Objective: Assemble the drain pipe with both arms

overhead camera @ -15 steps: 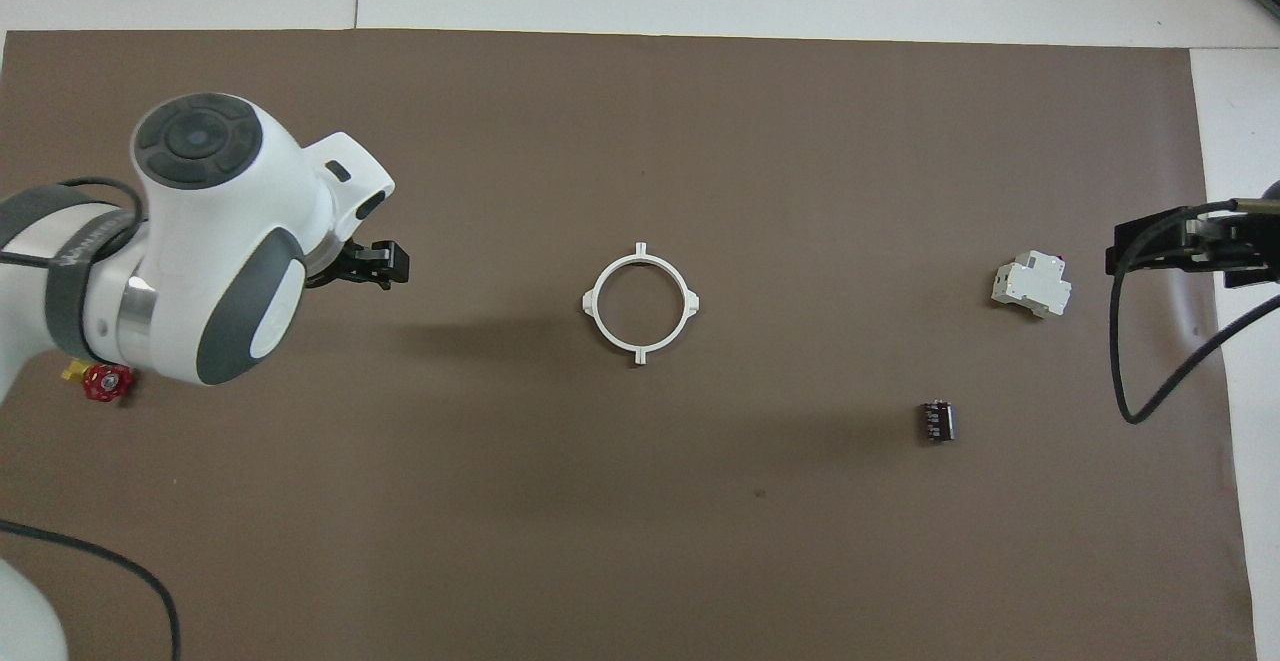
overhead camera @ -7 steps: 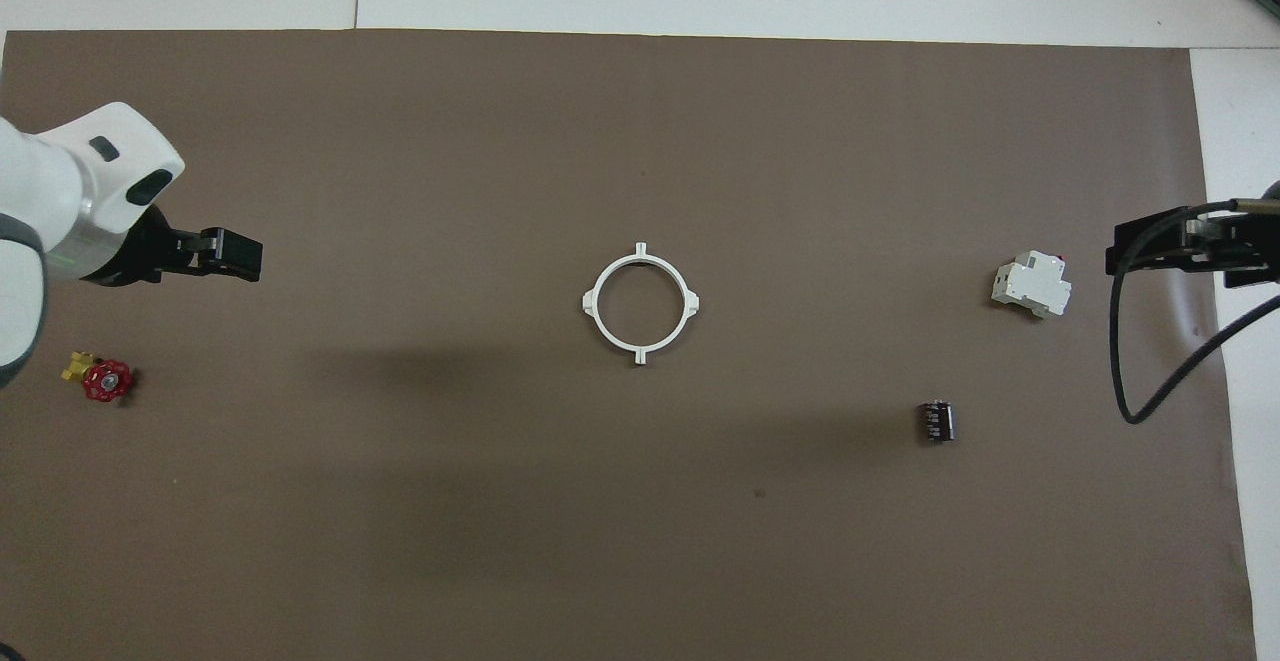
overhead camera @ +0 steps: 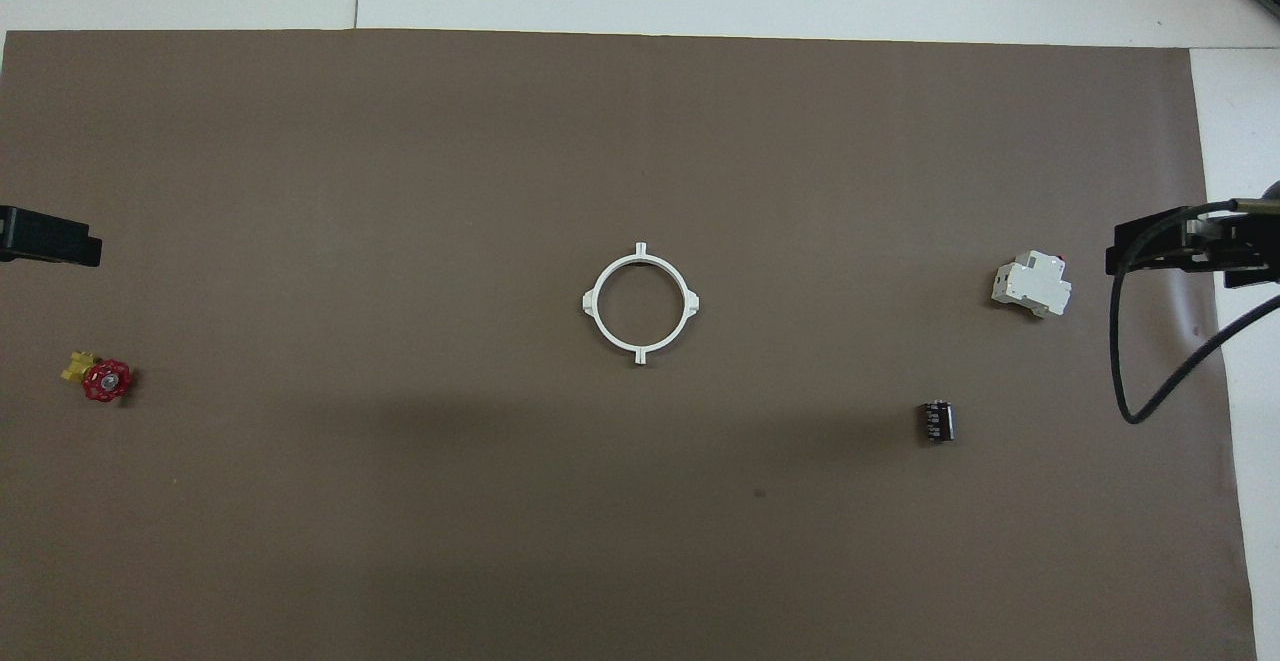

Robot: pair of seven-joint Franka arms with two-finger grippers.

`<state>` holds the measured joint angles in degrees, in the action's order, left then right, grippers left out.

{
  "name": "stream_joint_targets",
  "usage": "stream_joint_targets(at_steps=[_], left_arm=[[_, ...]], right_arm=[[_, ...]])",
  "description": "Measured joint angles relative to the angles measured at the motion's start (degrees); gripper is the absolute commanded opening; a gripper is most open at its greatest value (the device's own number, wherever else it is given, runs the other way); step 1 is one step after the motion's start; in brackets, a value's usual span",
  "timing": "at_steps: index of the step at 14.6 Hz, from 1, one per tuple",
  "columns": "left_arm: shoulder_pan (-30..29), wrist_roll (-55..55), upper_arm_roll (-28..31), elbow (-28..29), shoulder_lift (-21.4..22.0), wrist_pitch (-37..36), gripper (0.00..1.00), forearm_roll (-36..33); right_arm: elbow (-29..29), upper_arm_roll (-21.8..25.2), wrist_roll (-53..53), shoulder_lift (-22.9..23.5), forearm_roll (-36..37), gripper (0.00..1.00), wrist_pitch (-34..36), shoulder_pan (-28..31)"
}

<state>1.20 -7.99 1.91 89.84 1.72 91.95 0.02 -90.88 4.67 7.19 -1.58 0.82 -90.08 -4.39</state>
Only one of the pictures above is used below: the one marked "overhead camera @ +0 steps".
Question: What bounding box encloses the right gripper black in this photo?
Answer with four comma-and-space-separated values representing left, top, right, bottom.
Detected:
1105, 207, 1280, 290

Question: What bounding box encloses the white half-ring pipe clamp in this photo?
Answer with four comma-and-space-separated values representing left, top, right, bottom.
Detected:
638, 241, 701, 367
581, 241, 643, 367

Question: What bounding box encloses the white circuit breaker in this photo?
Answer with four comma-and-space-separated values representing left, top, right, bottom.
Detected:
990, 251, 1073, 320

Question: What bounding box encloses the small black cylindrical capacitor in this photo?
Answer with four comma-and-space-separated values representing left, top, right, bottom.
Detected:
918, 399, 956, 445

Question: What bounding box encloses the brown paper table mat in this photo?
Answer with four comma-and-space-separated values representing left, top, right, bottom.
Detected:
0, 29, 1259, 661

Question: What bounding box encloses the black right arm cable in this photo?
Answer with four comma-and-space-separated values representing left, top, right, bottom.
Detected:
1108, 199, 1280, 425

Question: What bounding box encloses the red-handled yellow valve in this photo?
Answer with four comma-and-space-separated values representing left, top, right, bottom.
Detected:
62, 349, 136, 404

